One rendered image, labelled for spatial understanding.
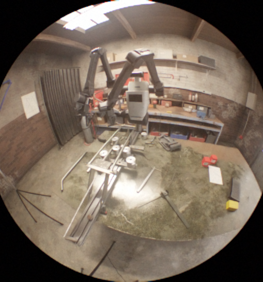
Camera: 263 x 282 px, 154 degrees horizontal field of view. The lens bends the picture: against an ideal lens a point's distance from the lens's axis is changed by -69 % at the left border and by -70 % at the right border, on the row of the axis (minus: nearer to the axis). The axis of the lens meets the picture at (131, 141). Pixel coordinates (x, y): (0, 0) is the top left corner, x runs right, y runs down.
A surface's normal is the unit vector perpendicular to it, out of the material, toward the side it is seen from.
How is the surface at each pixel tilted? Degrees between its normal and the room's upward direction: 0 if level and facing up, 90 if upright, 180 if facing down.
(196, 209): 0
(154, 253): 0
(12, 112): 90
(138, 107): 90
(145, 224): 0
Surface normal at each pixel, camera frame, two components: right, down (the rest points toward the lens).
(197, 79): -0.30, 0.54
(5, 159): 0.95, 0.13
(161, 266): -0.04, -0.83
